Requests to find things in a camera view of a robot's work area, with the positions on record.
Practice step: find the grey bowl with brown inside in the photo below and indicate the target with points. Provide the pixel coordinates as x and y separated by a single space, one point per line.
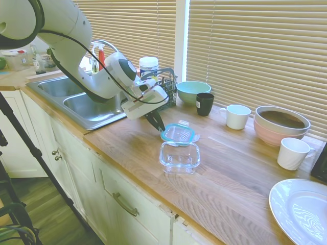
281 118

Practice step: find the pink bowl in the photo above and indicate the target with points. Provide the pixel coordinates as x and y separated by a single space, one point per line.
270 136

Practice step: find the black tripod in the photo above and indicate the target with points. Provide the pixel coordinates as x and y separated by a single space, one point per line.
37 152

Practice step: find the round metal cabinet knob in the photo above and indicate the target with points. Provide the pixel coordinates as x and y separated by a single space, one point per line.
58 157
55 152

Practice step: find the wide white mug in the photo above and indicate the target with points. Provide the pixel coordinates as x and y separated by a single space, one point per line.
236 118

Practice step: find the glass jar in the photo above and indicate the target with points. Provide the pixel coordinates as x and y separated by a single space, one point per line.
33 51

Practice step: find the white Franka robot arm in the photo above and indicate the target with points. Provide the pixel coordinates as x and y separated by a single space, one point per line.
66 38

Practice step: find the red spray bottle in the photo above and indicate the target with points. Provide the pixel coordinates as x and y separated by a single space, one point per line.
101 58

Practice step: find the green round object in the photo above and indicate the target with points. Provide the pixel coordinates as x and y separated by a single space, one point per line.
2 63

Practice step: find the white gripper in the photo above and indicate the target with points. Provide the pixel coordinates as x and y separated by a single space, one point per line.
145 104

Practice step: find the bottle with dark liquid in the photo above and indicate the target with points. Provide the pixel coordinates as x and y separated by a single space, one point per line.
38 66

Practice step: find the white wipes canister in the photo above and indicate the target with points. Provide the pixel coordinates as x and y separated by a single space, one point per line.
149 66

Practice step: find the black mug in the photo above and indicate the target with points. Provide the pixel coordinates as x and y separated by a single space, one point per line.
204 106

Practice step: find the clear lid with teal seal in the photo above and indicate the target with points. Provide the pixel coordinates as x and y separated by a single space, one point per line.
178 134

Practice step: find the mint green bowl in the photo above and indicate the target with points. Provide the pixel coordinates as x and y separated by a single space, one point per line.
190 95

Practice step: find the clear glass food container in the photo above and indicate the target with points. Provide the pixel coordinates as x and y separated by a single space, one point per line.
178 160

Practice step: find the chrome faucet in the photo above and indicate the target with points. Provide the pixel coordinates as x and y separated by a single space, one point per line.
110 44

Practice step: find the small clear plastic container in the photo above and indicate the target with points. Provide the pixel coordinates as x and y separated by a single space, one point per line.
49 62

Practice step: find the clear tub with white lid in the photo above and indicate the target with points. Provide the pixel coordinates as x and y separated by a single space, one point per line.
14 62

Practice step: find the white kitchen cabinet run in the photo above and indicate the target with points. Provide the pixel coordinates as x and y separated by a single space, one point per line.
76 178

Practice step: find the tall white cup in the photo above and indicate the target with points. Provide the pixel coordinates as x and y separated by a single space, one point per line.
291 155

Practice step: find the large white plate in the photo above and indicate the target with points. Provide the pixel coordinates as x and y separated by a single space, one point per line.
301 211

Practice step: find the stainless steel sink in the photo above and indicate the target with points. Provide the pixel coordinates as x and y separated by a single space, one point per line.
84 109

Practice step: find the wide beige window blind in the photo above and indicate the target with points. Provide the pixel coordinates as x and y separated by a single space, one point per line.
255 51

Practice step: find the grey plastic cutlery basket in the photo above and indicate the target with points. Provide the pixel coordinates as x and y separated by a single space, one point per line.
169 89

